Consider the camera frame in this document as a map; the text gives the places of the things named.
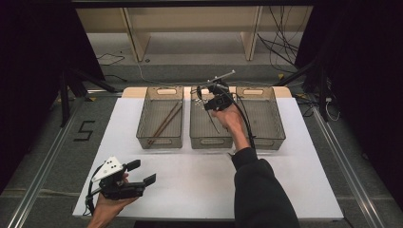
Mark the black curtain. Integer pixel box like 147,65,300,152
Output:
294,0,403,210
0,0,106,195

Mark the light wooden desk frame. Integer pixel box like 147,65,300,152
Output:
75,6,314,63

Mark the white table sheet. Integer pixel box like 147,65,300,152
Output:
72,96,345,221

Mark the person's right hand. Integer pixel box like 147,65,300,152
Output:
210,104,251,136

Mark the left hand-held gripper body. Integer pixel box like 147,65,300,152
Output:
90,156,147,201

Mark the white floor cable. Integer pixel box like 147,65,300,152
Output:
136,61,191,87

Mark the black metal stand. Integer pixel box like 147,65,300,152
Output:
275,60,331,123
58,67,119,127

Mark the person's left hand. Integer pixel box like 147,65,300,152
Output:
92,193,141,220

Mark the brown wooden chopstick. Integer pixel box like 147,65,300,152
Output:
147,101,181,146
151,104,183,144

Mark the left hand-held gripper cable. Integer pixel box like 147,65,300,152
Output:
83,163,106,217

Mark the aluminium floor rail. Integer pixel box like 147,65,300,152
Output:
312,105,386,228
6,91,88,228

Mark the grey transparent plastic bin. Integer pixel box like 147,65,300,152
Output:
189,85,236,150
136,85,184,150
235,86,287,151

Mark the bundle of black cables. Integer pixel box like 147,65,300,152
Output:
257,6,306,74

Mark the thin black floor cable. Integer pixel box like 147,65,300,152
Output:
96,51,127,84

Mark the white plug with cable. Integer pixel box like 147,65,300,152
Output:
324,96,342,123

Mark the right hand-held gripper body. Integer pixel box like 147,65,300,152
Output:
206,69,237,103

